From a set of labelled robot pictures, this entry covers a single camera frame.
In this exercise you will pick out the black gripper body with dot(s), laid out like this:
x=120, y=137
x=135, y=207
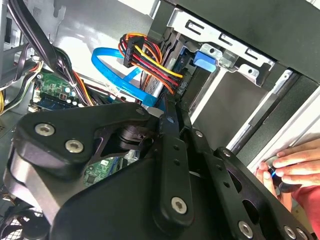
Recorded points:
x=120, y=205

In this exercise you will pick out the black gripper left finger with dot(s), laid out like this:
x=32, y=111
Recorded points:
x=62, y=130

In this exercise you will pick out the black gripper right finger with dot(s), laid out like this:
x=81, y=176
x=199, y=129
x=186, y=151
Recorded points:
x=225, y=175

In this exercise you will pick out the hard disk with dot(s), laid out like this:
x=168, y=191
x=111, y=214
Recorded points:
x=205, y=61

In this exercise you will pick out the person's left hand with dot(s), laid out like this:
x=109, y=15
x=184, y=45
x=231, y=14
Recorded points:
x=265, y=175

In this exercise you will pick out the person's right hand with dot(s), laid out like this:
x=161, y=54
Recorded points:
x=302, y=162

